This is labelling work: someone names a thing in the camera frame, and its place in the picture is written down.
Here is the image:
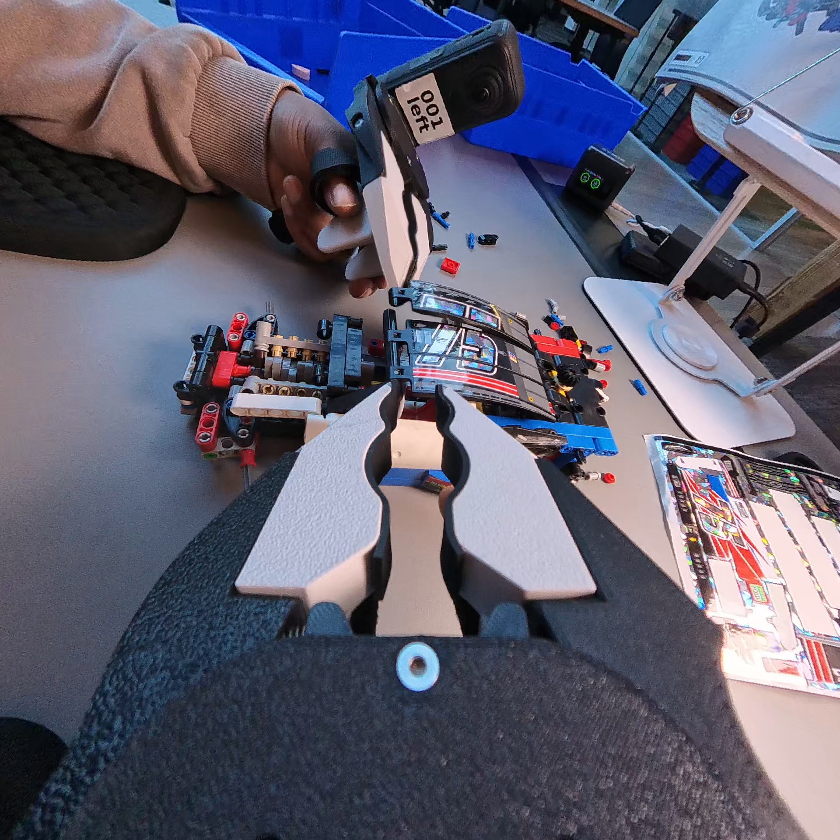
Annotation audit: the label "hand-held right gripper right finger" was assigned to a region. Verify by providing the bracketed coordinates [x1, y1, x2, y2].
[434, 384, 598, 624]

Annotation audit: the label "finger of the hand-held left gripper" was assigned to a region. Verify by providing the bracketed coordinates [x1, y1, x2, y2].
[407, 192, 435, 287]
[361, 139, 419, 286]

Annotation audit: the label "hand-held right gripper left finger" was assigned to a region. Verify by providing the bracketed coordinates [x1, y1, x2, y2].
[234, 381, 406, 621]

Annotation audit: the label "lego car model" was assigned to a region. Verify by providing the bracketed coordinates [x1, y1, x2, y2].
[172, 279, 621, 487]

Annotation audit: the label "person's left forearm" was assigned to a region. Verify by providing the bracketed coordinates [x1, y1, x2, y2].
[0, 0, 304, 212]

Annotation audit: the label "pile of small lego pieces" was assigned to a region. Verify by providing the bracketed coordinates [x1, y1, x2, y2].
[541, 297, 651, 396]

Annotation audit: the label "lego instruction booklet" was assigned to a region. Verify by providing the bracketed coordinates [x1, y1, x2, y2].
[656, 0, 840, 155]

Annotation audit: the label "person's left hand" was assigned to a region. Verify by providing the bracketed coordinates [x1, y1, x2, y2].
[264, 88, 389, 299]

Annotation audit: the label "wooden desk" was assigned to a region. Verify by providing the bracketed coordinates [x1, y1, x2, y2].
[558, 0, 641, 60]

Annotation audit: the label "small black device green lights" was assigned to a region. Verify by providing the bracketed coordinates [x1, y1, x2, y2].
[563, 146, 636, 212]

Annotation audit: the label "blue plastic bin white label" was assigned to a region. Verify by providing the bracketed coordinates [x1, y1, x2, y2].
[175, 0, 368, 106]

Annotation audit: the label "black charger plug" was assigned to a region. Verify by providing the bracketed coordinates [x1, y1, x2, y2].
[620, 230, 665, 277]

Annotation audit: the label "holographic sticker sheet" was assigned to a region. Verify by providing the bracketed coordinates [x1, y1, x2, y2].
[643, 433, 840, 698]

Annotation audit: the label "shelf with small bins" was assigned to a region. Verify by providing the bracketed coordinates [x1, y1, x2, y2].
[637, 79, 746, 198]

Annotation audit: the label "white book stand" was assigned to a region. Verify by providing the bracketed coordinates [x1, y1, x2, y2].
[583, 82, 840, 450]

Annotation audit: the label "black power adapter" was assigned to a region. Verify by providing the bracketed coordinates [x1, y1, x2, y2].
[656, 225, 749, 299]

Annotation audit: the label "black cable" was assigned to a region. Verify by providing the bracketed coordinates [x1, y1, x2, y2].
[731, 259, 770, 337]

